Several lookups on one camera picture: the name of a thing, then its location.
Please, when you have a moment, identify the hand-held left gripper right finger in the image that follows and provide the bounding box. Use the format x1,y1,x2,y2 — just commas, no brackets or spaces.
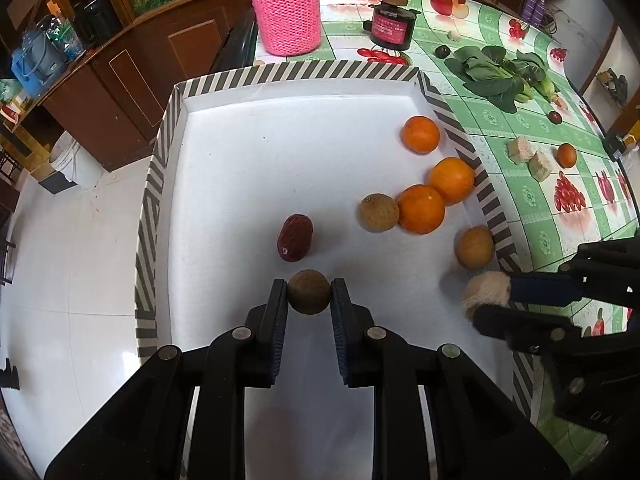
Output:
330,277,572,480

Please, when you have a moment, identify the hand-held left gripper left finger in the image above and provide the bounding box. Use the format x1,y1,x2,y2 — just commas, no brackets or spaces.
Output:
45,279,291,480

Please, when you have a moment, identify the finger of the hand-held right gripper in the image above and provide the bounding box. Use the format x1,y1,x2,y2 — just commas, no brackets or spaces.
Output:
509,239,640,307
474,304,584,357

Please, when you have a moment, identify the brown longan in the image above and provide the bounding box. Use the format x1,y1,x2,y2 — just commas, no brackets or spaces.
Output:
358,193,401,233
287,269,332,316
453,226,496,270

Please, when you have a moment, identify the white tray with striped rim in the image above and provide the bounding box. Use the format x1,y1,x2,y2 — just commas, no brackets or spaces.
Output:
134,59,538,421

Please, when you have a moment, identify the dark red date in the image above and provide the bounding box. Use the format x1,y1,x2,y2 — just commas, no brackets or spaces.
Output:
276,214,314,263

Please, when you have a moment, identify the black electric motor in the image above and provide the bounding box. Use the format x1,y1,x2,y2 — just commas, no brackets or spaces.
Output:
602,132,640,162

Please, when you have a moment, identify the small bok choy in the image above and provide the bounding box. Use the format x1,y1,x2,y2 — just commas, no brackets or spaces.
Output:
510,50,560,105

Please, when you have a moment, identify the dark tool pile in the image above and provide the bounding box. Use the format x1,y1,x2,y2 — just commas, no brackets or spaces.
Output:
597,67,631,106

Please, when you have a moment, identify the large bok choy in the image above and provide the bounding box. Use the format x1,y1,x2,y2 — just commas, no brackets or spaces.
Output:
444,45,523,114

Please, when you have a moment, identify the white bucket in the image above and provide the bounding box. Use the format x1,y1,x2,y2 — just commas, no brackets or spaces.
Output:
50,131,105,190

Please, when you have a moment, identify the brown wooden cabinet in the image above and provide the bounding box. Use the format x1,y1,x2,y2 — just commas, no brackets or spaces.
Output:
40,0,261,173

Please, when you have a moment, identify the black flat panel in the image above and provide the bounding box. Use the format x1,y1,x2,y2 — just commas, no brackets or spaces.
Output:
207,7,260,75

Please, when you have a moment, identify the dark red jar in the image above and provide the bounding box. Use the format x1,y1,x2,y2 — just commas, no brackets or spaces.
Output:
362,0,422,52

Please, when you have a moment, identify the pink knitted bottle sleeve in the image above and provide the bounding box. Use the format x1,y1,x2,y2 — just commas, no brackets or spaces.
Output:
248,0,327,56

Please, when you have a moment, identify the clear plastic water bottle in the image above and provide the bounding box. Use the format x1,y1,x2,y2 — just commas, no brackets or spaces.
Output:
47,14,87,63

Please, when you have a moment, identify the blue bag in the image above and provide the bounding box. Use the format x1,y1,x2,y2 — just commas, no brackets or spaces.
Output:
10,30,68,100

